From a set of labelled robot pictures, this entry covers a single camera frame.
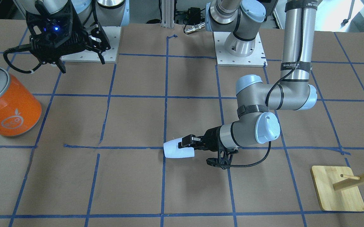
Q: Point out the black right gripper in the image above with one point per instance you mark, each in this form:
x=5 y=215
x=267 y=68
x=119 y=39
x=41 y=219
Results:
x=80 y=27

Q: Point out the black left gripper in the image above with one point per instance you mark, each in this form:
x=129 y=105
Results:
x=212 y=136

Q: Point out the light blue plastic cup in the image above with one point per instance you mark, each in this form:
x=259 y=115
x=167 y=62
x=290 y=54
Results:
x=171 y=150

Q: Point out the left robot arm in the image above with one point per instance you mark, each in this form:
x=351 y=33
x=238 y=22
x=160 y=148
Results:
x=256 y=123

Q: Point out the orange can-shaped container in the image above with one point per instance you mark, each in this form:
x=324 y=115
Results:
x=19 y=109

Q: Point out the wooden mug tree stand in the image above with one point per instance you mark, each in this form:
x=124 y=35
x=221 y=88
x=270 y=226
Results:
x=337 y=188

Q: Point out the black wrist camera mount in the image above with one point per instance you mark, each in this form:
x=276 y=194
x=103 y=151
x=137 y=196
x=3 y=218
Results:
x=223 y=159
x=50 y=25

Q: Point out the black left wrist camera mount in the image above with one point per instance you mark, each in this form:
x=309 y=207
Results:
x=223 y=159

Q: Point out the aluminium frame post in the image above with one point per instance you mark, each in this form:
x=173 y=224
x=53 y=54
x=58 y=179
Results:
x=167 y=11

